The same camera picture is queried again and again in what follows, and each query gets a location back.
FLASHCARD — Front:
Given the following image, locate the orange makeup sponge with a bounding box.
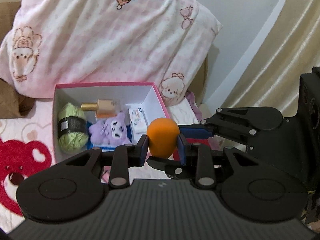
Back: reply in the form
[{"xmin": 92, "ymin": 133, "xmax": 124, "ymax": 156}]
[{"xmin": 146, "ymin": 118, "xmax": 180, "ymax": 159}]

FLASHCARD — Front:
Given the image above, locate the small white sachet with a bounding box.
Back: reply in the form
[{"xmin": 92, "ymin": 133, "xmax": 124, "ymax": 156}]
[{"xmin": 129, "ymin": 107, "xmax": 148, "ymax": 134}]

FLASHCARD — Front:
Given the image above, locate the blue white packet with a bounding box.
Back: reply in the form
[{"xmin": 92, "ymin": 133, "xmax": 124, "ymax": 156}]
[{"xmin": 87, "ymin": 118, "xmax": 132, "ymax": 151}]

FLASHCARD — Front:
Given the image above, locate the green yarn ball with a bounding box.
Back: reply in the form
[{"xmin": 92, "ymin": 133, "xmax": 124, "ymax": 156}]
[{"xmin": 57, "ymin": 102, "xmax": 89, "ymax": 153}]

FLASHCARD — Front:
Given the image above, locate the purple plush toy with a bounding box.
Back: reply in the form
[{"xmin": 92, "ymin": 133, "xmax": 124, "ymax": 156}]
[{"xmin": 88, "ymin": 112, "xmax": 131, "ymax": 147}]

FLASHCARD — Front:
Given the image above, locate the gold beige perfume bottle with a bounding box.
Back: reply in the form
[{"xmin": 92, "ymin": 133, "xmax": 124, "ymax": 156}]
[{"xmin": 80, "ymin": 99, "xmax": 121, "ymax": 115}]

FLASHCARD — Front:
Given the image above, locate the bear print blanket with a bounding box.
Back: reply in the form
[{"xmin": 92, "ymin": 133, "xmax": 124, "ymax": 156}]
[{"xmin": 0, "ymin": 97, "xmax": 203, "ymax": 233}]

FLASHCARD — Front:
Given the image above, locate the beige satin curtain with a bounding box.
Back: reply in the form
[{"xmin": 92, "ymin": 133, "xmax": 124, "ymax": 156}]
[{"xmin": 223, "ymin": 0, "xmax": 319, "ymax": 116}]

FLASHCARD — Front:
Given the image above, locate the pink cardboard box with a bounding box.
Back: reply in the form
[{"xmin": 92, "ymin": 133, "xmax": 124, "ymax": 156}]
[{"xmin": 51, "ymin": 81, "xmax": 216, "ymax": 167}]

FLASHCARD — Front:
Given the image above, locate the pink checked pillow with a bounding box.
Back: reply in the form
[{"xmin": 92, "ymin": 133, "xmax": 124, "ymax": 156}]
[{"xmin": 1, "ymin": 0, "xmax": 222, "ymax": 106}]

